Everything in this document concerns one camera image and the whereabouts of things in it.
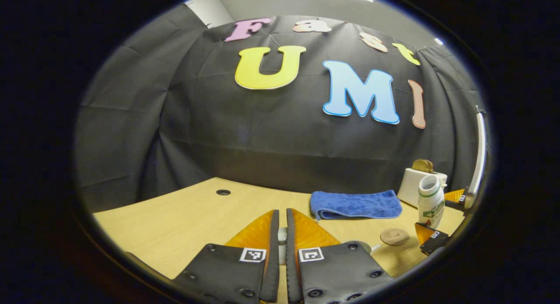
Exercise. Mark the blue folded towel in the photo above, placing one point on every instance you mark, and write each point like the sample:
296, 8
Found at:
354, 204

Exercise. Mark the brown toast slice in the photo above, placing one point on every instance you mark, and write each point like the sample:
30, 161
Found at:
422, 166

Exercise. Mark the white toaster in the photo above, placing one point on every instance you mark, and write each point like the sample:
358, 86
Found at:
410, 186

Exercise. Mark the black backdrop cloth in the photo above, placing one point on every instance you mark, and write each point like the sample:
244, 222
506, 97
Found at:
262, 138

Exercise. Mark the round brown coaster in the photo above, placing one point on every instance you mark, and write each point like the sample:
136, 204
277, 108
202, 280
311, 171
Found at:
394, 237

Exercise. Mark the white plastic water bottle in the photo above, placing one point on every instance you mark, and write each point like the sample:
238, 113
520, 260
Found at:
431, 199

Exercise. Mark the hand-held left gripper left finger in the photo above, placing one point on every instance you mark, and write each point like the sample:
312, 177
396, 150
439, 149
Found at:
274, 256

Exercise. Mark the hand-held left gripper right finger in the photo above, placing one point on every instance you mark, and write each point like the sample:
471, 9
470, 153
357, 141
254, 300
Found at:
291, 256

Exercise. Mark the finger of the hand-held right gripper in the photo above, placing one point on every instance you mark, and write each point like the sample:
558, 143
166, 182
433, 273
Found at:
455, 201
433, 240

